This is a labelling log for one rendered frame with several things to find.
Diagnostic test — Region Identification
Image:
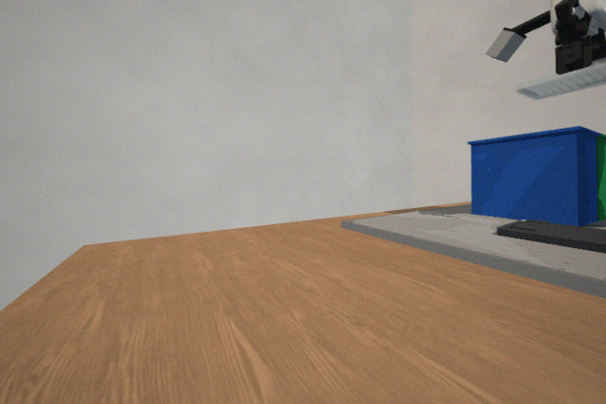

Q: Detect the blue bin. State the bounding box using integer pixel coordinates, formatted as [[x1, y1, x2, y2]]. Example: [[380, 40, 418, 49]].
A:
[[468, 126, 600, 226]]

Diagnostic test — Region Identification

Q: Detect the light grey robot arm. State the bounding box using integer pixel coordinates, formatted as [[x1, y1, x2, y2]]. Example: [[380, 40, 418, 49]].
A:
[[486, 10, 550, 62]]

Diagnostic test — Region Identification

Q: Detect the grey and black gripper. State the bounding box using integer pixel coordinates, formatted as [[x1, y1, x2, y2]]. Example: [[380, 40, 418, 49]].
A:
[[550, 0, 606, 75]]

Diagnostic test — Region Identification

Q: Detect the green bin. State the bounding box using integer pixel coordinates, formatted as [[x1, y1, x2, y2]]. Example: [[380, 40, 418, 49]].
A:
[[597, 133, 606, 221]]

